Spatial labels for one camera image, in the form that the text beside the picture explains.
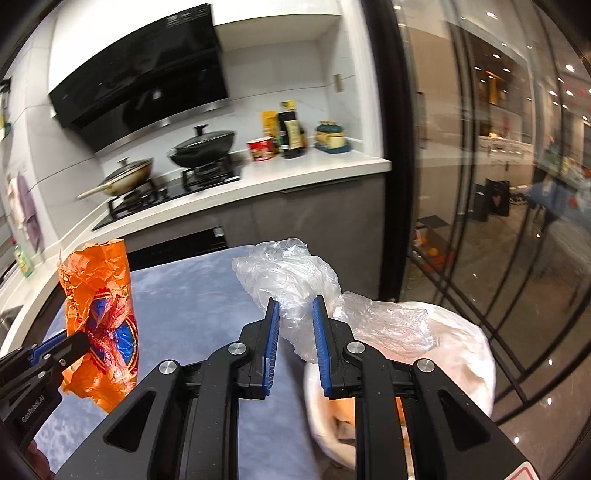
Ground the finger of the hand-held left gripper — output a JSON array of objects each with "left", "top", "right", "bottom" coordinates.
[
  {"left": 0, "top": 332, "right": 91, "bottom": 393},
  {"left": 0, "top": 331, "right": 70, "bottom": 365}
]

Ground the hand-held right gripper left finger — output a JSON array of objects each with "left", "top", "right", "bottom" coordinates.
[{"left": 55, "top": 297, "right": 282, "bottom": 480}]

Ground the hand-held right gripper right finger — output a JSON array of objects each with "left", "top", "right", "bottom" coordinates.
[{"left": 312, "top": 295, "right": 546, "bottom": 480}]

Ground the orange snack bag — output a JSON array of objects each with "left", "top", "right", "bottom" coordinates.
[{"left": 57, "top": 237, "right": 140, "bottom": 415}]

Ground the clear plastic bag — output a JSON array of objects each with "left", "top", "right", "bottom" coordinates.
[{"left": 231, "top": 237, "right": 438, "bottom": 366}]

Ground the white lined trash bin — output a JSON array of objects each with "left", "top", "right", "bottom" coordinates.
[{"left": 302, "top": 299, "right": 498, "bottom": 463}]

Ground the green dish soap bottle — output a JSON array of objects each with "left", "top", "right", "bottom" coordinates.
[{"left": 13, "top": 242, "right": 36, "bottom": 278}]

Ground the grey-blue plush blanket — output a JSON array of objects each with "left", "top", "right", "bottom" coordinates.
[{"left": 33, "top": 244, "right": 325, "bottom": 480}]

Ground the grey kitchen cabinet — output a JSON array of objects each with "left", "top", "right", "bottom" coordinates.
[{"left": 124, "top": 172, "right": 387, "bottom": 302}]

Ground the purple hanging towel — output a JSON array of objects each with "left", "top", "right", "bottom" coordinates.
[{"left": 16, "top": 172, "right": 45, "bottom": 253}]

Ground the pale pink hanging towel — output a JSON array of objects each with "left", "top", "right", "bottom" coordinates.
[{"left": 6, "top": 175, "right": 24, "bottom": 227}]

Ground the black gas stove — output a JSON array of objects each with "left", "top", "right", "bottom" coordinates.
[{"left": 92, "top": 158, "right": 246, "bottom": 232}]

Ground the beige wok with lid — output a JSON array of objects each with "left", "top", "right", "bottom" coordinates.
[{"left": 76, "top": 156, "right": 155, "bottom": 200}]

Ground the red instant noodle cup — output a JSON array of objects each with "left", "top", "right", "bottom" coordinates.
[{"left": 246, "top": 137, "right": 278, "bottom": 162}]

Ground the black wok with lid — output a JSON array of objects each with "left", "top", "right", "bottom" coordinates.
[{"left": 167, "top": 123, "right": 238, "bottom": 168}]

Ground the dark soy sauce bottle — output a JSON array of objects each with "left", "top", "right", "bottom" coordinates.
[{"left": 276, "top": 101, "right": 308, "bottom": 160}]

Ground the yellow seasoning packet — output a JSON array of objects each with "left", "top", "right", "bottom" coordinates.
[{"left": 261, "top": 110, "right": 280, "bottom": 153}]

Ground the black shopping bag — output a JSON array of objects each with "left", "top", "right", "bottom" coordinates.
[{"left": 475, "top": 179, "right": 511, "bottom": 223}]

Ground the glass sliding door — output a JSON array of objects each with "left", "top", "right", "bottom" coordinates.
[{"left": 362, "top": 0, "right": 591, "bottom": 425}]

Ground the black range hood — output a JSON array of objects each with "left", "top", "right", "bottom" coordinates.
[{"left": 48, "top": 3, "right": 231, "bottom": 154}]

